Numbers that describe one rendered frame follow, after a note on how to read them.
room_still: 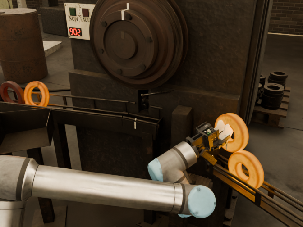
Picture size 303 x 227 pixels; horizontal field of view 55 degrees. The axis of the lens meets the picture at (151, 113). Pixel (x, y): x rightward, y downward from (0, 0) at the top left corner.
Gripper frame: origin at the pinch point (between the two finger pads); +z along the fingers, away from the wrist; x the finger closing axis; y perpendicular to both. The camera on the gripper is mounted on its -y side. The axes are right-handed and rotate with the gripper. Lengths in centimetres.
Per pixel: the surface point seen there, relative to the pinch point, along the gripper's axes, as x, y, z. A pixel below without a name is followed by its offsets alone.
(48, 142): 67, -7, -63
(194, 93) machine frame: 31.9, -0.1, 7.0
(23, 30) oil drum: 330, -9, -28
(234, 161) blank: -5.4, -10.5, -4.9
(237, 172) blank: -7.6, -14.6, -5.8
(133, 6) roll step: 44, 45, -6
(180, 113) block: 28.9, -4.2, -4.7
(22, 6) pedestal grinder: 920, -72, 47
